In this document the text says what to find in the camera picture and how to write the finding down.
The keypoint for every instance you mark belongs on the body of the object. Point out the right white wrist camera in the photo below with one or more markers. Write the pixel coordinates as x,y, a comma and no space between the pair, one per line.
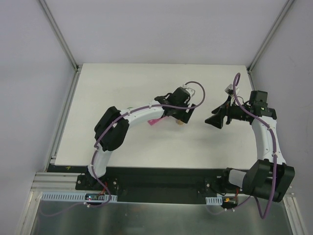
230,90

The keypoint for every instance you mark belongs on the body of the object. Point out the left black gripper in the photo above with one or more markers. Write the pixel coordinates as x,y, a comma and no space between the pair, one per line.
187,113

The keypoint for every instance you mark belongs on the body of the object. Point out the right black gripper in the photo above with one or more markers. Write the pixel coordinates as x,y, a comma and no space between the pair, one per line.
227,110

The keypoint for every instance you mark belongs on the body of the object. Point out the right white cable duct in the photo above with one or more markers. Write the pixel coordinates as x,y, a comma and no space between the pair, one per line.
214,201

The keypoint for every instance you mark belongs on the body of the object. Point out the right aluminium frame post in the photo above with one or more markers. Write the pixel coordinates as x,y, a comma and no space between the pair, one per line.
270,34

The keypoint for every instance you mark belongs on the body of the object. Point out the left aluminium frame post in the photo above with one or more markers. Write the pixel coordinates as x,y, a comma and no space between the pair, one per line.
58,34

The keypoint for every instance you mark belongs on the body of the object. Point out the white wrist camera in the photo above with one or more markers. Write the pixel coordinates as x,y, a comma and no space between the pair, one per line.
230,90
190,90

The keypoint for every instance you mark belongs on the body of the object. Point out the clear bottle with yellow pills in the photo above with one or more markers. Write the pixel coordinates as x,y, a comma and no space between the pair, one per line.
179,122

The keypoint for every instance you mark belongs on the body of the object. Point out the white cable duct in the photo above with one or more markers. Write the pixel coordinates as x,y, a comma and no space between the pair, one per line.
78,197
214,201

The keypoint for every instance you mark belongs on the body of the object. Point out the aluminium frame post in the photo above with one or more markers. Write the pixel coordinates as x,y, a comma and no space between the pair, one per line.
58,34
270,34

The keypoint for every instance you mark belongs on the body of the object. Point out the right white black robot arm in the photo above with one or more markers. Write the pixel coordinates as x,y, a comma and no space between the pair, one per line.
270,175

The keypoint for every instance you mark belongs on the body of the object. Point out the left white cable duct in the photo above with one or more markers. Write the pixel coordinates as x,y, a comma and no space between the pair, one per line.
78,197

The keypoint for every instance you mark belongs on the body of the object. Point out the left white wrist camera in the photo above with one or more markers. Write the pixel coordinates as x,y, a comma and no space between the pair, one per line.
190,90

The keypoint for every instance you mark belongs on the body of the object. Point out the pink weekly pill organizer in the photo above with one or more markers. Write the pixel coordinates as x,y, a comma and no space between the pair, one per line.
154,121

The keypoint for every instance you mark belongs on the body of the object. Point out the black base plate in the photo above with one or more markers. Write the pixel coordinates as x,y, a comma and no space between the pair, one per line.
153,185

